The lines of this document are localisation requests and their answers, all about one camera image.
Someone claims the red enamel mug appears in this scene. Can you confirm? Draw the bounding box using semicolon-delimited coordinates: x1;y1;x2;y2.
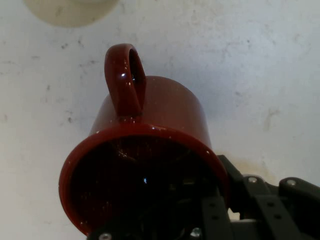
58;42;231;237

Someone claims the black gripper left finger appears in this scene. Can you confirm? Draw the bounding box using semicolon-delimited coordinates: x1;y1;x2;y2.
87;181;234;240

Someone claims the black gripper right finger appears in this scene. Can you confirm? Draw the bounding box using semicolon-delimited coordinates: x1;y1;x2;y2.
216;154;320;240

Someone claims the white enamel mug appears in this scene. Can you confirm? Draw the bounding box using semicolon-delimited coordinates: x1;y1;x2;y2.
23;0;121;28

